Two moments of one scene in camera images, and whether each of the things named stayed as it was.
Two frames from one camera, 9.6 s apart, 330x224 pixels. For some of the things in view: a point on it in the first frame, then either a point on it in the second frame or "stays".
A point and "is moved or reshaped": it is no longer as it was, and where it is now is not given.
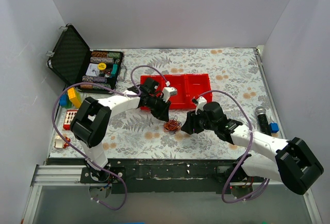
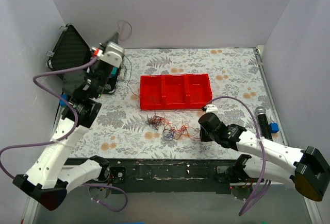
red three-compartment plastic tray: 189,86 stays
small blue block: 274,127 stays
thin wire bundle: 172,125 is moved or reshaped
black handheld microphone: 264,124 stays
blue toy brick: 64,100 stays
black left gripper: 159,104 -> 103,48
